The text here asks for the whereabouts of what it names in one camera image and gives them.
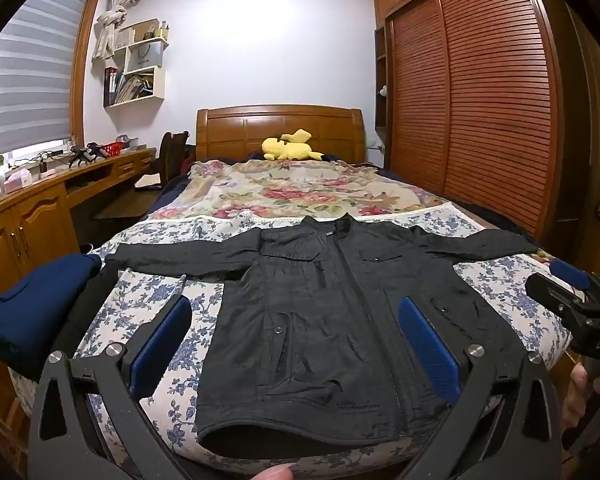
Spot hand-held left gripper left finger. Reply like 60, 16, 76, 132
28, 274, 193, 480

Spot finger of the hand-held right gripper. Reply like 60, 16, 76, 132
549, 259, 600, 307
525, 274, 595, 331

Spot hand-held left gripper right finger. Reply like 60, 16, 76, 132
397, 296, 563, 480

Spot black jacket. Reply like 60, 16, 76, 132
104, 212, 540, 448

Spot person's right hand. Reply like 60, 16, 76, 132
569, 364, 600, 428

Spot person's left hand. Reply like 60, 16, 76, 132
252, 462, 295, 480

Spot blue floral bed sheet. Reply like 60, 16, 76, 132
10, 209, 573, 471

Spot navy blue folded garment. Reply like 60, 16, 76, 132
0, 253, 102, 381

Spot wooden door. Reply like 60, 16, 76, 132
535, 0, 600, 291

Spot wooden desk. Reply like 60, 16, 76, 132
0, 146, 158, 301

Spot dark wooden chair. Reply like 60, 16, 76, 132
135, 131, 190, 191

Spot rose print blanket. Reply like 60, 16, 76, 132
145, 159, 448, 223

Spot black devices on desk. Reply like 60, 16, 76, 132
69, 143, 107, 168

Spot wooden louvred wardrobe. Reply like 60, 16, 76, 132
372, 0, 566, 246

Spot pink tissue box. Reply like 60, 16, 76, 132
4, 170, 31, 194

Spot yellow plush toy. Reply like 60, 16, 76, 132
261, 129, 325, 162

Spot wooden bed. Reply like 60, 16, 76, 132
7, 105, 588, 480

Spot row of books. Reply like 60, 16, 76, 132
104, 66, 155, 107

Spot white paper bag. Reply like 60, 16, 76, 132
125, 40, 164, 72

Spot grey window blind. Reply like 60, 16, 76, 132
0, 0, 92, 161

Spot tied beige curtain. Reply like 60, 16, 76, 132
92, 0, 138, 61

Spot white wall shelf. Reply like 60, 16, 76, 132
91, 19, 170, 108

